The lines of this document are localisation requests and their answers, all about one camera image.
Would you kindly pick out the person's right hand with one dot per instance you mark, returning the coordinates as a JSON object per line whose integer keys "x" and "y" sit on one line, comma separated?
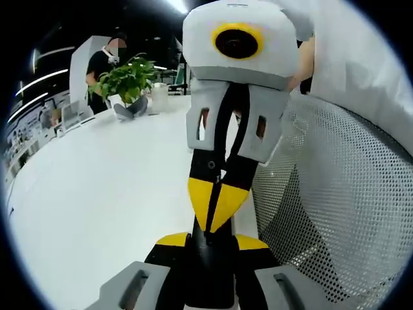
{"x": 306, "y": 61}

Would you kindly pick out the grey black headset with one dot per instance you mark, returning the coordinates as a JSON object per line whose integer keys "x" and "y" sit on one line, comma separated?
{"x": 134, "y": 108}

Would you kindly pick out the green potted plant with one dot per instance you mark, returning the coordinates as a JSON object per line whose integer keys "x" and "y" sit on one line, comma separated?
{"x": 129, "y": 77}

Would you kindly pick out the black stand pole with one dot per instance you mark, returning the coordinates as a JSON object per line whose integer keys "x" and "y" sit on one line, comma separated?
{"x": 184, "y": 77}

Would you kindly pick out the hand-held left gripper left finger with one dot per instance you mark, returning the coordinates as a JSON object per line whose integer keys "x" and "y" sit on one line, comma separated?
{"x": 135, "y": 287}

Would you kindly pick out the grey mesh office chair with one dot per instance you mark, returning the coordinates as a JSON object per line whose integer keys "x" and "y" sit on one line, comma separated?
{"x": 342, "y": 200}

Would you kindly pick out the white open laptop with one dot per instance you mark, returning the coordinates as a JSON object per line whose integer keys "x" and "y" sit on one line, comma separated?
{"x": 72, "y": 114}

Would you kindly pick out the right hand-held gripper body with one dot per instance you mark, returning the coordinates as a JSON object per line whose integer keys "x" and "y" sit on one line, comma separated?
{"x": 277, "y": 55}

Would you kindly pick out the black remote control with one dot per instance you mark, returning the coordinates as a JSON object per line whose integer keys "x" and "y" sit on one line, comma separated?
{"x": 213, "y": 264}

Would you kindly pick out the white plastic container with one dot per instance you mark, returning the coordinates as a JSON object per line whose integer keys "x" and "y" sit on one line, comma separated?
{"x": 159, "y": 97}

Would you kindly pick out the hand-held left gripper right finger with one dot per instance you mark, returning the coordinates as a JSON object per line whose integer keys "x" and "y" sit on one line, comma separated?
{"x": 280, "y": 287}

